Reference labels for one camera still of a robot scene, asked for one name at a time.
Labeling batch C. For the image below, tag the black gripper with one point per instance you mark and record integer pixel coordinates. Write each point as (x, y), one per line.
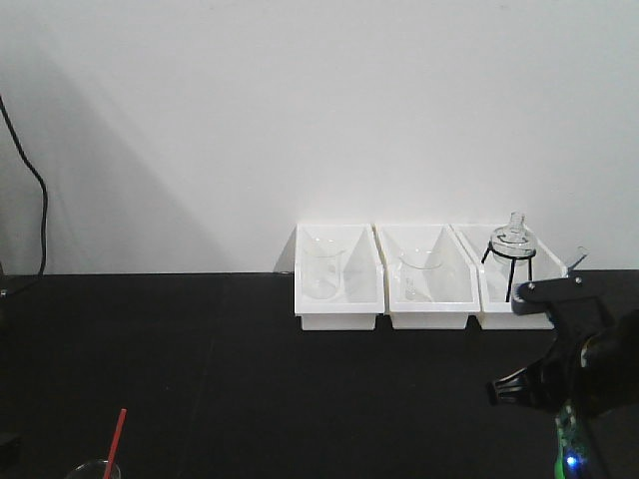
(592, 363)

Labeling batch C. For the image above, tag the red plastic spoon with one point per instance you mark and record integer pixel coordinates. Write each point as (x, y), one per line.
(115, 443)

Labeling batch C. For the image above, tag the green plastic spoon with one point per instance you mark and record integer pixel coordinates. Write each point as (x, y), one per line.
(558, 467)

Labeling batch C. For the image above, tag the clear glass rod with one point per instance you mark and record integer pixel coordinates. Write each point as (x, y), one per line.
(578, 256)

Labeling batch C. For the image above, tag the right white plastic bin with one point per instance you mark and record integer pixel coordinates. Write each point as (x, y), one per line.
(493, 278)

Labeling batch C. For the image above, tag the white plastic bin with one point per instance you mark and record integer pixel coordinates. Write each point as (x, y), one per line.
(493, 278)
(454, 287)
(360, 299)

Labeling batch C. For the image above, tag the glass flask on tripod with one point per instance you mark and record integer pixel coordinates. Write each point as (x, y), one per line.
(514, 239)

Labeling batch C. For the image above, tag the middle white plastic bin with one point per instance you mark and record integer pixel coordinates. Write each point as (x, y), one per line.
(454, 287)

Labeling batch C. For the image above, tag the glass beaker in middle bin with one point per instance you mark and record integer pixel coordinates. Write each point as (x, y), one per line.
(416, 270)

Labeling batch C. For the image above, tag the glass beaker in bin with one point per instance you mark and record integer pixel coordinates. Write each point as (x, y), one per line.
(321, 270)
(416, 270)

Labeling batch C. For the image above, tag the left white plastic bin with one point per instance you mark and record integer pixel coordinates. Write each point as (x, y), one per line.
(360, 299)

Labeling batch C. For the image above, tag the glass beaker in left bin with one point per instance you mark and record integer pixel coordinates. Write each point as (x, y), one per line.
(321, 270)

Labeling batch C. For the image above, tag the glass beaker at front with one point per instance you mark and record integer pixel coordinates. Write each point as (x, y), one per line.
(94, 469)

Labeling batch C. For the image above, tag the black wire tripod stand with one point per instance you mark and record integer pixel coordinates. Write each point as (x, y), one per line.
(512, 259)

